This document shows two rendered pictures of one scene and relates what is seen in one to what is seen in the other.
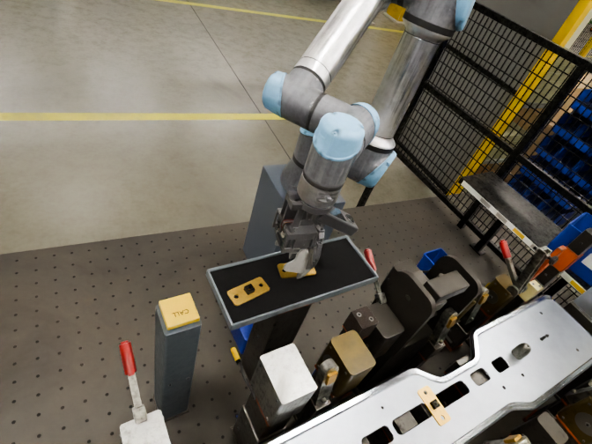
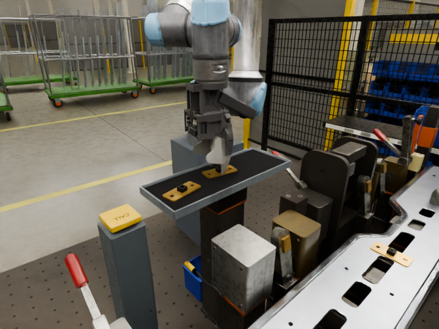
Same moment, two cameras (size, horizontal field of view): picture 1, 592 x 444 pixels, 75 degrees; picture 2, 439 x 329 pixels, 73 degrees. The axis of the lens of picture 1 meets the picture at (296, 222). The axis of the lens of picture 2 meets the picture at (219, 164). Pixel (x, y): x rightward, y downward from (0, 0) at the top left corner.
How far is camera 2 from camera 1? 0.35 m
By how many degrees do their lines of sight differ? 18
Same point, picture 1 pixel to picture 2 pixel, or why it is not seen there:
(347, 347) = (289, 221)
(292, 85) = (164, 14)
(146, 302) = (101, 287)
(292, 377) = (248, 245)
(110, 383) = not seen: outside the picture
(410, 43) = not seen: outside the picture
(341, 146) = (213, 8)
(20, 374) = not seen: outside the picture
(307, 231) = (213, 113)
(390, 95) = (244, 35)
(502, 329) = (412, 192)
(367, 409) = (333, 273)
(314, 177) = (202, 50)
